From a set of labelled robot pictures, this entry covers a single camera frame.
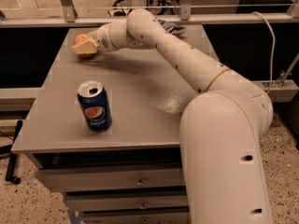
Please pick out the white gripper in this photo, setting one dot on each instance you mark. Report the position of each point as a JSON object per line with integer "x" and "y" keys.
{"x": 103, "y": 38}

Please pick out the blue chip bag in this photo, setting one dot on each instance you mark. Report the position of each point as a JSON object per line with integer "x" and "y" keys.
{"x": 172, "y": 28}

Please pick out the blue pepsi can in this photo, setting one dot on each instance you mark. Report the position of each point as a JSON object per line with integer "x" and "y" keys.
{"x": 92, "y": 98}

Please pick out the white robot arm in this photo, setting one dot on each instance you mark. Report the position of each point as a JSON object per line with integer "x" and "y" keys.
{"x": 220, "y": 129}

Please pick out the metal window railing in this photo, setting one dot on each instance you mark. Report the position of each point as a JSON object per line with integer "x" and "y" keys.
{"x": 88, "y": 13}

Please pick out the grey drawer cabinet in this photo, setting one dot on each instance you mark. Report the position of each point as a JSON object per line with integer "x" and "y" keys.
{"x": 104, "y": 134}

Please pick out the red orange apple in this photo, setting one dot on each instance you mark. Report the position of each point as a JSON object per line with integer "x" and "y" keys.
{"x": 83, "y": 46}

